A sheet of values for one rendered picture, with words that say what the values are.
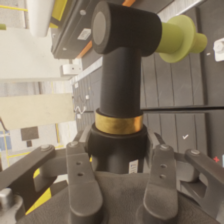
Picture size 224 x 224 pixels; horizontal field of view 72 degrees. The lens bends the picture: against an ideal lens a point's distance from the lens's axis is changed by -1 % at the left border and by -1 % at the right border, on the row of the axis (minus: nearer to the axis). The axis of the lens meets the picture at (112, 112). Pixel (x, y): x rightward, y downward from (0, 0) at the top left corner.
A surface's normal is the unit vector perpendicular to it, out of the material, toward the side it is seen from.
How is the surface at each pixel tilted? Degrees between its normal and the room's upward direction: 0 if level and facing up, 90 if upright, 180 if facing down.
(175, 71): 0
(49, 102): 90
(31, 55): 90
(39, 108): 90
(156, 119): 0
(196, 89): 0
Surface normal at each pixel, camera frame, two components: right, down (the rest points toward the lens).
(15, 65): 0.47, -0.01
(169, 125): -0.88, 0.11
